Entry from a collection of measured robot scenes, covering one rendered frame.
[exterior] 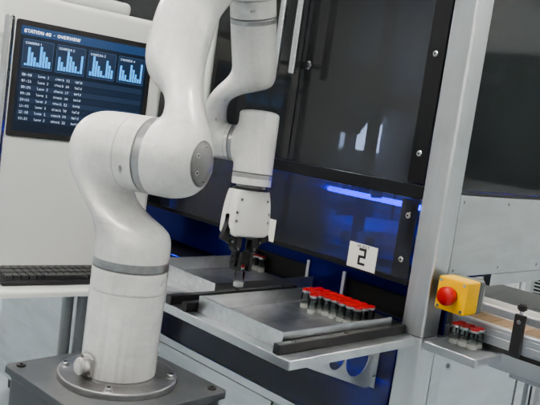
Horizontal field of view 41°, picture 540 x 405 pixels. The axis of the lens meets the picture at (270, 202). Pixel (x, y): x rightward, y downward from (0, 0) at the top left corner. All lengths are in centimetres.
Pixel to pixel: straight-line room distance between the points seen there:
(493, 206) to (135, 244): 95
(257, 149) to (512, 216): 70
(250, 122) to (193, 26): 37
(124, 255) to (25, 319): 203
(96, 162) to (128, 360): 31
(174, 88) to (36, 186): 105
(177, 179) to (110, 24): 114
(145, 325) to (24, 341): 202
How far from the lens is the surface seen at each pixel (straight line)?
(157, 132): 107
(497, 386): 203
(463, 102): 159
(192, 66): 114
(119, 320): 113
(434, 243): 160
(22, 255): 212
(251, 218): 149
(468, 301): 157
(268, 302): 170
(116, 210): 113
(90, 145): 113
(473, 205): 169
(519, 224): 190
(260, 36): 140
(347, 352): 146
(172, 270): 181
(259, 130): 147
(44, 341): 298
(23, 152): 207
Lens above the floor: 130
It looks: 6 degrees down
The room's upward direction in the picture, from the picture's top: 8 degrees clockwise
